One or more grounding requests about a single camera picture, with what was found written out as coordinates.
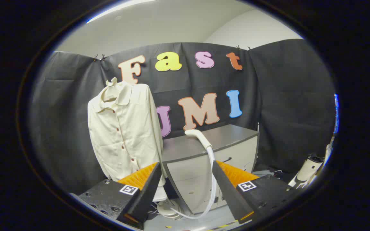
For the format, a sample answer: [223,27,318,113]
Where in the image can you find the cream button-up shirt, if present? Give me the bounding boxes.
[87,80,168,202]

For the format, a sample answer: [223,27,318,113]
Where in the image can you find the white garment steamer head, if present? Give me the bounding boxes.
[184,129,212,151]

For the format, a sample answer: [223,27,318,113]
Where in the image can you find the grey drawer cabinet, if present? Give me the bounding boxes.
[161,124,260,215]

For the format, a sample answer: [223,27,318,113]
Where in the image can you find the white garment steamer hose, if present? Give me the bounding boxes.
[169,146,217,220]

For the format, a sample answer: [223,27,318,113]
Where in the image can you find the white and black device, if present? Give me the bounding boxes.
[288,154,325,189]

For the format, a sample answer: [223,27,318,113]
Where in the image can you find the white plastic clothes hanger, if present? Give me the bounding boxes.
[105,77,121,100]

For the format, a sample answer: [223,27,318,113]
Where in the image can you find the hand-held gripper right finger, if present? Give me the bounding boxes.
[212,160,301,224]

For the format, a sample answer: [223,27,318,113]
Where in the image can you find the white garment steamer base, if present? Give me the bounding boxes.
[157,199,183,219]

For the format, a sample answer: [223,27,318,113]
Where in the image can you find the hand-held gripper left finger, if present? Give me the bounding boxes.
[78,162,162,230]

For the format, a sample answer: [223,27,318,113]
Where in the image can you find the black floor cables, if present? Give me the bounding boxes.
[256,169,284,179]

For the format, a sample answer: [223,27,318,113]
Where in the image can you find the blue lit screen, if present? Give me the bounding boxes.
[334,93,339,134]

